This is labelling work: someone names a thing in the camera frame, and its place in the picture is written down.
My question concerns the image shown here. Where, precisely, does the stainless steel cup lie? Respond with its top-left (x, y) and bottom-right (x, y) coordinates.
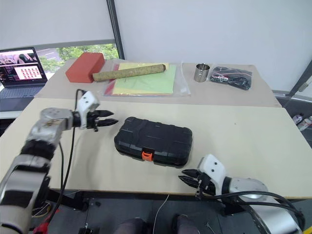
top-left (194, 63), bottom-right (211, 83)

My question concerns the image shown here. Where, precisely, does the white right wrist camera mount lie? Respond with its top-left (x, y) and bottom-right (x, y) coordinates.
top-left (197, 154), bottom-right (226, 195)

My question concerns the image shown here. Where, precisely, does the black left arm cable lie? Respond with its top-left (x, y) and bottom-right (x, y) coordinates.
top-left (46, 89), bottom-right (86, 227)

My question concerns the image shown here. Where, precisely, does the dark metal frame bar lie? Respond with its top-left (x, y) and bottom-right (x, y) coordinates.
top-left (273, 64), bottom-right (312, 109)

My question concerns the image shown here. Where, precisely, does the open laptop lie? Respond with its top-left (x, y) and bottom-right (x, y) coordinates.
top-left (0, 46), bottom-right (49, 112)

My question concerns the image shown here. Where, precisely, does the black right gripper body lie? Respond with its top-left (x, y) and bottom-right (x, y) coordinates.
top-left (195, 172), bottom-right (217, 196)

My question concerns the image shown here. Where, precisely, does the yellow paper sheet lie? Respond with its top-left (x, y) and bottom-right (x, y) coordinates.
top-left (113, 62), bottom-right (171, 95)

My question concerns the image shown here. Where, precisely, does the black plastic tool case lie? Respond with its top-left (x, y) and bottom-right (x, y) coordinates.
top-left (114, 116), bottom-right (193, 168)

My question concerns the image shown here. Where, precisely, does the thin white cable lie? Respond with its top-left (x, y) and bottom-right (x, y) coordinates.
top-left (152, 194), bottom-right (171, 234)

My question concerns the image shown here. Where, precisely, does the dark window frame post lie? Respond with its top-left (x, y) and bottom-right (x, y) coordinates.
top-left (106, 0), bottom-right (125, 60)

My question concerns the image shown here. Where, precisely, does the dark rounded shape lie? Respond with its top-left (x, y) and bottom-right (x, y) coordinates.
top-left (114, 217), bottom-right (147, 234)
top-left (173, 214), bottom-right (195, 234)

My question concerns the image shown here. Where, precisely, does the black bag of cables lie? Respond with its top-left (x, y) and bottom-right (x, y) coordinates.
top-left (209, 65), bottom-right (254, 91)

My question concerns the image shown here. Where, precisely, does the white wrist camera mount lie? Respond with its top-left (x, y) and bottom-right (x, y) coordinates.
top-left (77, 91), bottom-right (101, 129)
top-left (197, 154), bottom-right (226, 195)

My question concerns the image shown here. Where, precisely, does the black table frame bracket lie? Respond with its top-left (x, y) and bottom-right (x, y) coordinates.
top-left (220, 199), bottom-right (247, 216)
top-left (46, 189), bottom-right (89, 212)

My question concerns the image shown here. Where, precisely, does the red clip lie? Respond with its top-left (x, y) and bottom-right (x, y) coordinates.
top-left (34, 221), bottom-right (49, 234)

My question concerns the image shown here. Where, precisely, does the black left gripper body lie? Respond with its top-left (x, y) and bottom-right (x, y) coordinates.
top-left (86, 111), bottom-right (102, 132)

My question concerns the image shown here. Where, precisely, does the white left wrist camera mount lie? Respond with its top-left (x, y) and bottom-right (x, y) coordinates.
top-left (77, 91), bottom-right (101, 129)

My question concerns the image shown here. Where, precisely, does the red paper sheet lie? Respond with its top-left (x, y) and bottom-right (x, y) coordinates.
top-left (104, 79), bottom-right (117, 95)

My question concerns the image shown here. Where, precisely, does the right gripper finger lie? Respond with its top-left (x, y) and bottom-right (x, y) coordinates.
top-left (181, 169), bottom-right (201, 179)
top-left (178, 175), bottom-right (199, 188)

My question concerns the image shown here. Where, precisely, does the brown rolled mat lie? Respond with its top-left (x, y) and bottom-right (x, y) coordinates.
top-left (92, 63), bottom-right (166, 83)

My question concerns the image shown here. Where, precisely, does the red rectangular block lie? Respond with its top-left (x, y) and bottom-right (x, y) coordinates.
top-left (65, 52), bottom-right (105, 84)

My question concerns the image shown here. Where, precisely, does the clear plastic bag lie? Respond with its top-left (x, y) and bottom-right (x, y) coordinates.
top-left (103, 60), bottom-right (192, 98)

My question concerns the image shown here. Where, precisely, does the green paper sheet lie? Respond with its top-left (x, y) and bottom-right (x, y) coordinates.
top-left (114, 63), bottom-right (176, 95)

